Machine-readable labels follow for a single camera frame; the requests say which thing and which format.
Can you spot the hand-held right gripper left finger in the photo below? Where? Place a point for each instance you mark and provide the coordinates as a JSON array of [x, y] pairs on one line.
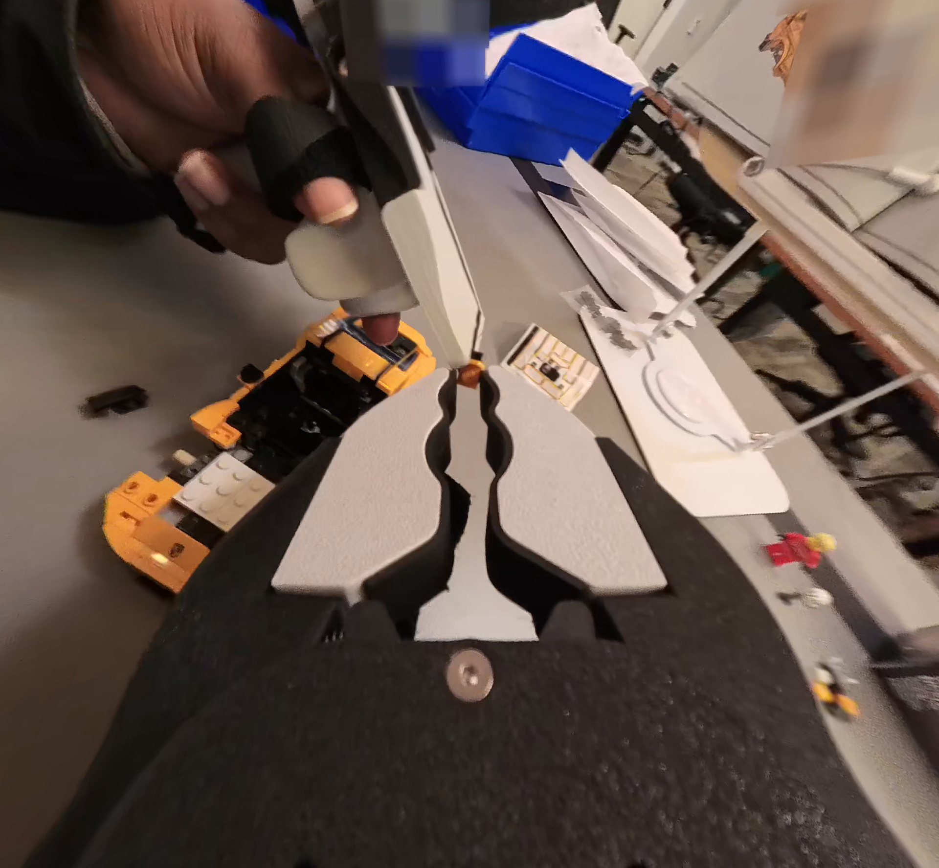
[[367, 508]]

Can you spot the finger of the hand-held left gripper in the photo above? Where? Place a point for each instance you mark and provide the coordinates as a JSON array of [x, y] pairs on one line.
[[440, 259]]

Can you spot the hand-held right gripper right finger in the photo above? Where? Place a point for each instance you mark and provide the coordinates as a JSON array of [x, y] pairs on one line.
[[572, 508]]

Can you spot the orange black lego car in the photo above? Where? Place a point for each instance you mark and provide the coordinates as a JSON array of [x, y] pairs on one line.
[[308, 384]]

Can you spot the lego sticker sheet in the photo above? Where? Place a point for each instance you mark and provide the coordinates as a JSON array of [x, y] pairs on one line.
[[550, 365]]

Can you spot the red lego minifigure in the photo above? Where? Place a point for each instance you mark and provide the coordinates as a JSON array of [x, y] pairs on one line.
[[796, 551]]

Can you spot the black lego wrench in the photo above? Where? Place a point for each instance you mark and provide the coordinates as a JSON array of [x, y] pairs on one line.
[[791, 597]]

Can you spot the white lego helmet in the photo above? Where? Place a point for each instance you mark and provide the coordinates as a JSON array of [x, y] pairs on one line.
[[818, 596]]

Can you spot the black lego piece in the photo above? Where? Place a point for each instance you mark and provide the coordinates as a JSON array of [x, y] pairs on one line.
[[114, 401]]

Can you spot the small loose lego pieces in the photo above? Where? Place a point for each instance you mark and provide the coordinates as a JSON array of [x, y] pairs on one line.
[[836, 692]]

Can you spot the person's left hand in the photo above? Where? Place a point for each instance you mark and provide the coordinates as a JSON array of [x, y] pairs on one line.
[[183, 61]]

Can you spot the clear plastic bag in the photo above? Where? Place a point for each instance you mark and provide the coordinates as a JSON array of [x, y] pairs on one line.
[[605, 318]]

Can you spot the white paper booklet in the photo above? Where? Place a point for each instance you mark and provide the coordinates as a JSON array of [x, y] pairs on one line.
[[623, 244]]

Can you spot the white paper sheet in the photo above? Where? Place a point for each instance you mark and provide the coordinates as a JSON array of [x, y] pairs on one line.
[[579, 32]]

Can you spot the black office chair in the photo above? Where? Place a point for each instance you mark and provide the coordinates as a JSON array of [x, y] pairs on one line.
[[704, 200]]

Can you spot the wooden desk black frame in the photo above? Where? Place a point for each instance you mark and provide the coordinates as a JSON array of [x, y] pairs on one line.
[[821, 244]]

